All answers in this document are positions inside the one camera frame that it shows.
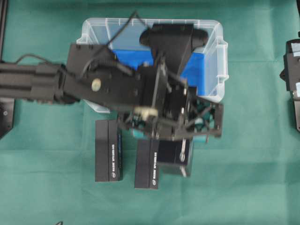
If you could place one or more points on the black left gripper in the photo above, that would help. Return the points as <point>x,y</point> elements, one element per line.
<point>171,110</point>

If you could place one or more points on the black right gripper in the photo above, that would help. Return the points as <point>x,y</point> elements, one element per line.
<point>291,72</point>

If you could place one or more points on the black RealSense box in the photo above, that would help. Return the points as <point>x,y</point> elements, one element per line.
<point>108,151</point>
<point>175,157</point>
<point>146,168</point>

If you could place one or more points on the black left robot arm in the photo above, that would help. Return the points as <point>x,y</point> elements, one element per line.
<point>94,73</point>

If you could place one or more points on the clear plastic storage case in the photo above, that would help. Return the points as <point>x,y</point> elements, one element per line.
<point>101,30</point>

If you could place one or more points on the blue cloth liner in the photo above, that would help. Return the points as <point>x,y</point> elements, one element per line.
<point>193,72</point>

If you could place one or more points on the green table cloth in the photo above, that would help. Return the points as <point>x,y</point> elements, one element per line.
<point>248,176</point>

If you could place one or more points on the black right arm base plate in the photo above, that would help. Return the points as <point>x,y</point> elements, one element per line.
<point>296,103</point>

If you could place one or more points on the black frame top right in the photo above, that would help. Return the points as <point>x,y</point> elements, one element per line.
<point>298,6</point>

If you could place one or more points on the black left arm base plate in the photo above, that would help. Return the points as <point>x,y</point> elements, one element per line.
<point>6,115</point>

